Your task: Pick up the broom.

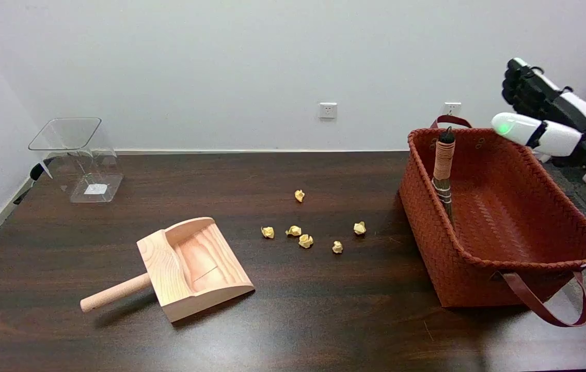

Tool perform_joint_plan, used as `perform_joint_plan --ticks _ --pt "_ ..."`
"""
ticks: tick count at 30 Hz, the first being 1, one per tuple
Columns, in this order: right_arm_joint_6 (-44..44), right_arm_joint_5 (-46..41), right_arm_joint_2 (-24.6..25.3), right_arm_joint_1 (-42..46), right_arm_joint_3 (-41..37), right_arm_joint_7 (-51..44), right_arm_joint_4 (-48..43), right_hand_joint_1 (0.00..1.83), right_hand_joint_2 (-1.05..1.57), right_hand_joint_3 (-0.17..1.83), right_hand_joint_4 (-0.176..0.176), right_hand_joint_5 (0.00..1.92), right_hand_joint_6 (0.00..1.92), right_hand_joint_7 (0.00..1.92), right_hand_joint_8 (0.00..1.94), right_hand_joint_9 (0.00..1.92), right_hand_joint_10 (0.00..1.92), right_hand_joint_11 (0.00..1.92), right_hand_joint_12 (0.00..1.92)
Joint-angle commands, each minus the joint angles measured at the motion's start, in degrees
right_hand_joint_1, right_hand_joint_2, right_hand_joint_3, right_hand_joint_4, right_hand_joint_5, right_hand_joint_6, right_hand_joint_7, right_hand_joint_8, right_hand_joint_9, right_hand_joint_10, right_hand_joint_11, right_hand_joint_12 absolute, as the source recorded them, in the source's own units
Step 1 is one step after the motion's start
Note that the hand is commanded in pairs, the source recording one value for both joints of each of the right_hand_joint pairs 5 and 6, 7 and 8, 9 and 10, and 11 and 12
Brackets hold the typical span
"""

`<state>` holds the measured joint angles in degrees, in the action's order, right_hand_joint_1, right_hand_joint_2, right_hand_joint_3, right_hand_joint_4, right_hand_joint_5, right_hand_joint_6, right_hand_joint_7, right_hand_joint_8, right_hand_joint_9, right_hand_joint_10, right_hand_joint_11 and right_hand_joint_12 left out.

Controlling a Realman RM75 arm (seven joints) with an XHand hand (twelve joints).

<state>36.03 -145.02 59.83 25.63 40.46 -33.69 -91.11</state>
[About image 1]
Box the clear plastic container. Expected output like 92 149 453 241
28 117 124 204

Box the wooden dustpan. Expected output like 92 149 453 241
80 217 256 323

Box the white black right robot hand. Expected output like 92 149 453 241
492 58 586 168

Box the small brown straw broom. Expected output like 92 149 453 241
431 127 457 229

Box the black clamp with cable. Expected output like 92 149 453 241
13 159 57 206

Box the red woven basket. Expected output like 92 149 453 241
399 115 586 328

